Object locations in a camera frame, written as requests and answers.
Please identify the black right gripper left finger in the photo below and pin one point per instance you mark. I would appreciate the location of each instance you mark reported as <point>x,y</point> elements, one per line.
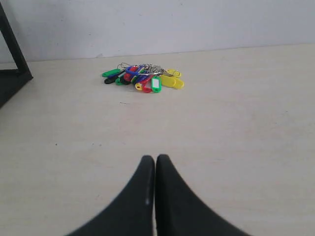
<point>131,212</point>

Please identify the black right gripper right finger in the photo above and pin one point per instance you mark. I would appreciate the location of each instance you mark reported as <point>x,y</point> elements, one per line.
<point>179,212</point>

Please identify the colourful key tag bunch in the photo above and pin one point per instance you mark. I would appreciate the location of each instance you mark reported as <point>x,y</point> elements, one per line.
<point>144,77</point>

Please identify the black metal shelf rack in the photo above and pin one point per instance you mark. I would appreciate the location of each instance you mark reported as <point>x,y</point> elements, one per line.
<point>12,79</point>

